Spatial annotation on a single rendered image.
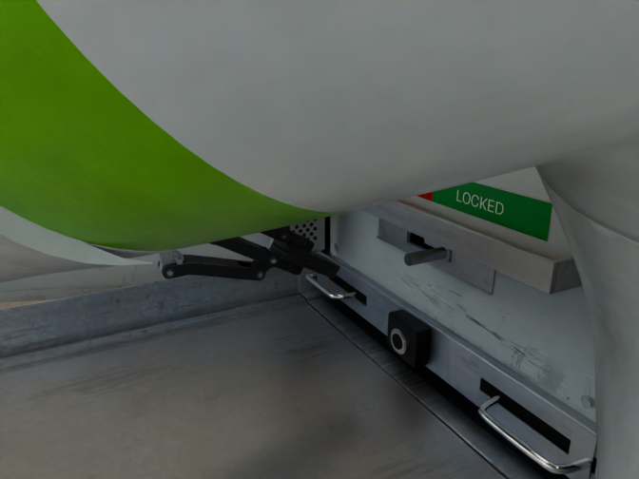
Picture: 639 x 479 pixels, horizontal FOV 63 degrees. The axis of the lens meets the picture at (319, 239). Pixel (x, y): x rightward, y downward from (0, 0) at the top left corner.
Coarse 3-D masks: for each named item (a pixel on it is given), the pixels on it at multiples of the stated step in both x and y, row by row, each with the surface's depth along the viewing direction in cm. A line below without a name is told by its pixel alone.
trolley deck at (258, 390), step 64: (256, 320) 79; (320, 320) 79; (0, 384) 64; (64, 384) 64; (128, 384) 64; (192, 384) 64; (256, 384) 64; (320, 384) 64; (384, 384) 64; (0, 448) 53; (64, 448) 53; (128, 448) 53; (192, 448) 53; (256, 448) 53; (320, 448) 53; (384, 448) 53; (448, 448) 53
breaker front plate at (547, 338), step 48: (528, 192) 48; (336, 240) 83; (384, 240) 69; (528, 240) 48; (432, 288) 62; (480, 288) 54; (528, 288) 49; (576, 288) 44; (480, 336) 56; (528, 336) 50; (576, 336) 45; (576, 384) 46
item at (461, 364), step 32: (352, 288) 78; (384, 288) 71; (384, 320) 71; (448, 352) 59; (480, 352) 56; (480, 384) 56; (512, 384) 51; (512, 416) 52; (544, 416) 48; (576, 416) 46; (544, 448) 49
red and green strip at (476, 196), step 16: (432, 192) 60; (448, 192) 57; (464, 192) 55; (480, 192) 53; (496, 192) 51; (464, 208) 55; (480, 208) 53; (496, 208) 51; (512, 208) 49; (528, 208) 48; (544, 208) 46; (512, 224) 50; (528, 224) 48; (544, 224) 46
